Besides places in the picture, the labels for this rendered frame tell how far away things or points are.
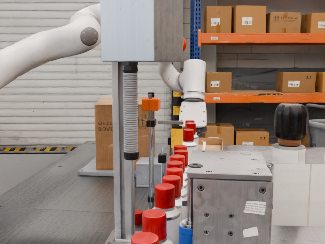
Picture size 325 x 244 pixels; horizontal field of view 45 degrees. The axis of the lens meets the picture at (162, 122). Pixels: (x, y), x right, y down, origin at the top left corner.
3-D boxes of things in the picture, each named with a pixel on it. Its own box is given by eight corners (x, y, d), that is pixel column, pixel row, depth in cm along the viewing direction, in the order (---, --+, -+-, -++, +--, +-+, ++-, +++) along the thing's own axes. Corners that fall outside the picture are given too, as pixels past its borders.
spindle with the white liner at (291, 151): (306, 218, 103) (312, 105, 98) (271, 216, 104) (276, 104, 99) (299, 205, 111) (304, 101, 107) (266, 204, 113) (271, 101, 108)
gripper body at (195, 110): (179, 97, 146) (178, 126, 144) (206, 97, 145) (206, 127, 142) (181, 101, 153) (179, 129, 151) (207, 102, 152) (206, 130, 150)
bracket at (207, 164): (272, 181, 50) (273, 174, 50) (185, 177, 51) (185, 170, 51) (260, 156, 63) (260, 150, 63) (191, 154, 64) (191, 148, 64)
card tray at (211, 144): (223, 159, 186) (223, 150, 185) (169, 157, 189) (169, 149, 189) (222, 145, 215) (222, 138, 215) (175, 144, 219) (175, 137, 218)
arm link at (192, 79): (176, 94, 150) (194, 89, 144) (177, 61, 153) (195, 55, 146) (191, 98, 156) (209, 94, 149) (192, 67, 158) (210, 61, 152)
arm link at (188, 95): (180, 91, 146) (180, 99, 145) (204, 91, 145) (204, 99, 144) (182, 97, 154) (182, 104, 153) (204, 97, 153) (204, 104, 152)
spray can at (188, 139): (196, 198, 118) (197, 130, 115) (178, 197, 119) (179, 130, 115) (196, 192, 123) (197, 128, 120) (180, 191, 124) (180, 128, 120)
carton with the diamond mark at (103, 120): (155, 169, 160) (155, 103, 156) (96, 170, 159) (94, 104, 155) (152, 152, 190) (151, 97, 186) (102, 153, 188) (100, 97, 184)
